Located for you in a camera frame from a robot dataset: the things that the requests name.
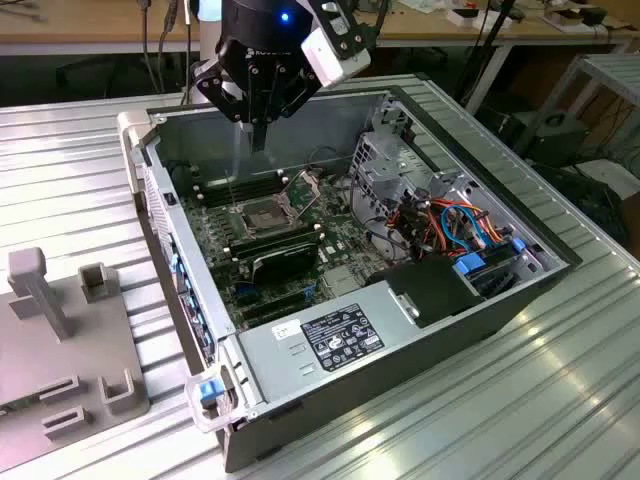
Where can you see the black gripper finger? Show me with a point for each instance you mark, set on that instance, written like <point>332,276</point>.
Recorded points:
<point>297,92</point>
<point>220,87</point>

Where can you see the black RAM slot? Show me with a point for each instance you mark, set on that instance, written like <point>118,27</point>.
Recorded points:
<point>240,181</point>
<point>277,245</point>
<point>247,192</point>
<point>272,235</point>

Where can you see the CPU socket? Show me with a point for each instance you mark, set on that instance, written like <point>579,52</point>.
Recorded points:
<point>260,217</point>

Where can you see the black expansion slot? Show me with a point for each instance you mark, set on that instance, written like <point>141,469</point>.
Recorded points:
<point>272,304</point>

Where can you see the thin metal locking lever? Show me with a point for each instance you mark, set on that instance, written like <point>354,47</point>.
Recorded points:
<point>231,192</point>

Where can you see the metal drive cage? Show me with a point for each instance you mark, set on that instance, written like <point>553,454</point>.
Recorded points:
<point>385,175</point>

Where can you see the green motherboard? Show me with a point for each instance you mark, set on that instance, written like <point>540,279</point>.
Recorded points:
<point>345,235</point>

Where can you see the wooden desk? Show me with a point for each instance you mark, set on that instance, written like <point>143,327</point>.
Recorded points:
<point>75,25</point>

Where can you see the black graphics card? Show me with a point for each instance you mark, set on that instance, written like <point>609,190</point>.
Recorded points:
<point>285,262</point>

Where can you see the white box on desk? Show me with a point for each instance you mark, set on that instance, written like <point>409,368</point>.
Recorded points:
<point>467,17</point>

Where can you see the black tripod pole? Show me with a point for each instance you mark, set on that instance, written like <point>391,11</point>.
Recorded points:
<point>480,55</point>

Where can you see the silver chipset heatsink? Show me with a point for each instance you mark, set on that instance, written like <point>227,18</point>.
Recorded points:
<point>342,280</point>

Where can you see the black plastic shroud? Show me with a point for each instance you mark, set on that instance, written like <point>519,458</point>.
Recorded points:
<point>430,290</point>

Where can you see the hard disk in blue carrier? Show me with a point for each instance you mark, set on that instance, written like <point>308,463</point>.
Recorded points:
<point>470,264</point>

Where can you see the black power supply label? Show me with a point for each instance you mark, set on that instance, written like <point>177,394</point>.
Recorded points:
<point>342,337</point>

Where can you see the silver power supply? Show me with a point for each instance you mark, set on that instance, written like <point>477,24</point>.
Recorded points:
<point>280,365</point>

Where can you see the blue case latch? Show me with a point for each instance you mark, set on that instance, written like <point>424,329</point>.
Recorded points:
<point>210,392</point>

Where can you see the grey parts rack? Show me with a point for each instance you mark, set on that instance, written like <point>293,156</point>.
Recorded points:
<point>60,350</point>

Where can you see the open black PC case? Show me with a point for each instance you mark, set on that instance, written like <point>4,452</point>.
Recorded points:
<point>400,395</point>

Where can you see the green circuit board part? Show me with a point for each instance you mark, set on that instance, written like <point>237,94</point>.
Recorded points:
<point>17,406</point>

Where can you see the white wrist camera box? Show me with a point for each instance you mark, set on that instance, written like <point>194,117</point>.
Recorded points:
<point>332,60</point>

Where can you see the grey metal shelf frame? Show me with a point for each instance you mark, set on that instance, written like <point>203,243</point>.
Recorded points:
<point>607,70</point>

